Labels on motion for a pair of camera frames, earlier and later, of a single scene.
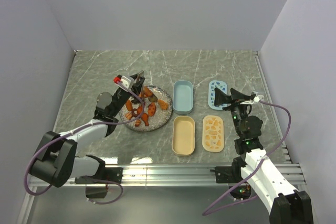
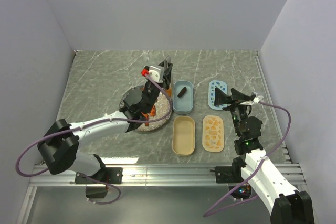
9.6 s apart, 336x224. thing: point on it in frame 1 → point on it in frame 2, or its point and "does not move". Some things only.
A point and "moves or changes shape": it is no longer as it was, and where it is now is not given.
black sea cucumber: (135, 101) moves or changes shape
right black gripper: (220, 98) does not move
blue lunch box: (182, 97) does not move
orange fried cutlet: (164, 105) → (169, 91)
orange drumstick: (145, 118) does not move
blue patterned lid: (222, 86) does not move
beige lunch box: (183, 140) does not move
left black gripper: (136, 87) → (166, 77)
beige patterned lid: (212, 134) does not move
